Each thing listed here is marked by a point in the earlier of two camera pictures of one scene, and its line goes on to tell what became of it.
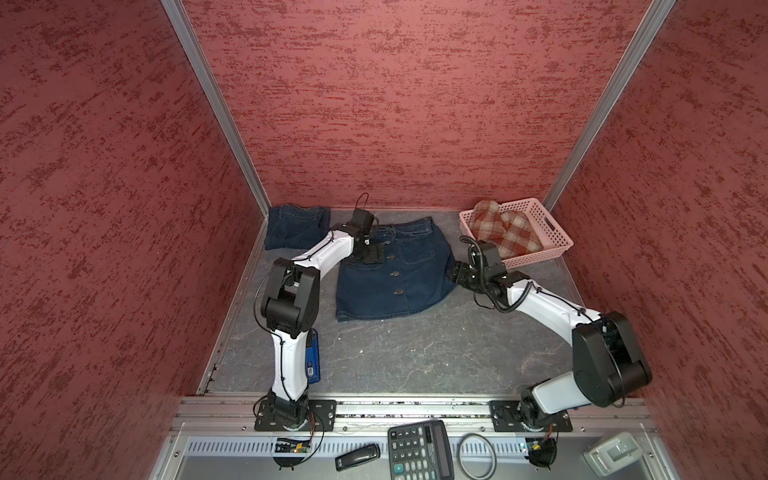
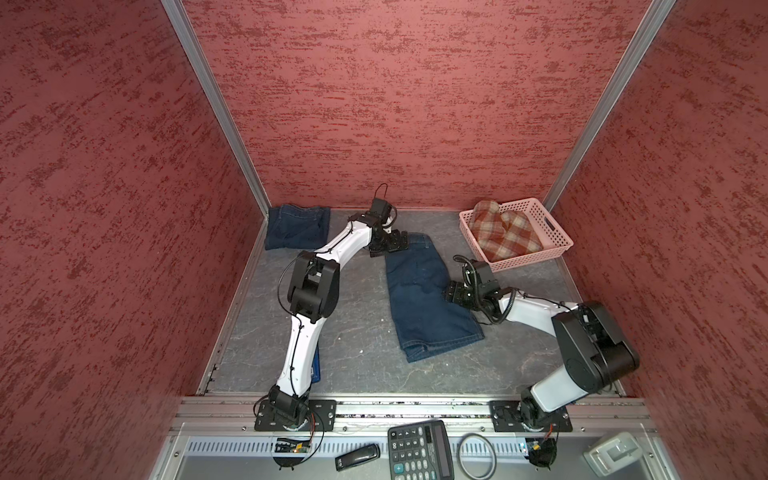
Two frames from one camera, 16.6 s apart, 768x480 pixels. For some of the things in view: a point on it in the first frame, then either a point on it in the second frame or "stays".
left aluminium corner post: (182, 27) stays
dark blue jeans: (414, 274) → (426, 322)
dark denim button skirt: (290, 226) stays
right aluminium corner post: (642, 39) stays
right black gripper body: (470, 278) → (464, 296)
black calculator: (420, 451) stays
